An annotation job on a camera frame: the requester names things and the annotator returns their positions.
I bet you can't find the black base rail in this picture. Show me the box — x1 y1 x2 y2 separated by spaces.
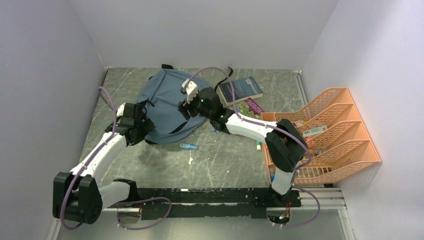
105 187 302 220

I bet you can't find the orange plastic file rack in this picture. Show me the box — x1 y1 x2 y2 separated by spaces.
274 87 381 185

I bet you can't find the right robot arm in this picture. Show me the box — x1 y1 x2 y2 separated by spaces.
178 87 308 207

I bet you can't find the blue student backpack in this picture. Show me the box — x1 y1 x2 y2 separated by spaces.
136 66 206 145

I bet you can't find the aluminium frame rail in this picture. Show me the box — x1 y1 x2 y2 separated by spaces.
56 187 347 212

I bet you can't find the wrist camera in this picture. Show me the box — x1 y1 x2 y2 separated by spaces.
116 102 126 117
181 79 199 104

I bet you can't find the orange desk organizer tray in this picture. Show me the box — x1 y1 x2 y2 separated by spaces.
261 112 287 184

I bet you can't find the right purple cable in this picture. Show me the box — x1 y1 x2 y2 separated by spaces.
181 66 321 228

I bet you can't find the purple cable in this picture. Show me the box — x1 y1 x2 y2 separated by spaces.
60 86 172 231
181 66 321 228

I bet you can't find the purple colourful book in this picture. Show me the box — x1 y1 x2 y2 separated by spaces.
236 97 265 120

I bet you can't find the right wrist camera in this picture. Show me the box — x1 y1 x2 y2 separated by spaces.
181 79 199 104

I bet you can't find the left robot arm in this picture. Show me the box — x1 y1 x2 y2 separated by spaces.
52 101 156 224

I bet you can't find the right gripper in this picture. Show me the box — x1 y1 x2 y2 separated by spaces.
177 91 213 121

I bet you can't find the dark blue book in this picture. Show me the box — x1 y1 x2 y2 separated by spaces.
217 76 263 106

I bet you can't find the white glue stick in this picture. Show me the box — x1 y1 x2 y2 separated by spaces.
256 140 262 151

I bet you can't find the teal box in rack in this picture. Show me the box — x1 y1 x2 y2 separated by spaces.
302 125 328 138

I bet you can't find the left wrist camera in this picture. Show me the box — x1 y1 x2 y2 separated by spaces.
116 102 126 117

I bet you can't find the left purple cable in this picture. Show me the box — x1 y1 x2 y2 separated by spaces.
60 86 172 231

